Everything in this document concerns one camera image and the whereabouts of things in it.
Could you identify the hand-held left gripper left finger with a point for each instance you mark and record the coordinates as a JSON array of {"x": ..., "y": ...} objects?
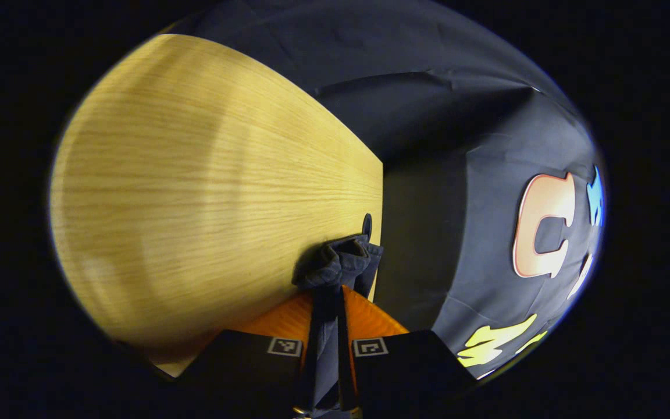
[{"x": 242, "y": 366}]

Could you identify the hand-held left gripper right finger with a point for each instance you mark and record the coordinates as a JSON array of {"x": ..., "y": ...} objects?
[{"x": 405, "y": 366}]

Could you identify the dark grey jeans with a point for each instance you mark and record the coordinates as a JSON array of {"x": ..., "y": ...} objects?
[{"x": 335, "y": 262}]

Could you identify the black round table grommet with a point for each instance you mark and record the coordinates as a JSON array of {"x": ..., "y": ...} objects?
[{"x": 367, "y": 224}]

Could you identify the black backdrop cloth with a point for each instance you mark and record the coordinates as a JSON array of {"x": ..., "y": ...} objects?
[{"x": 428, "y": 116}]

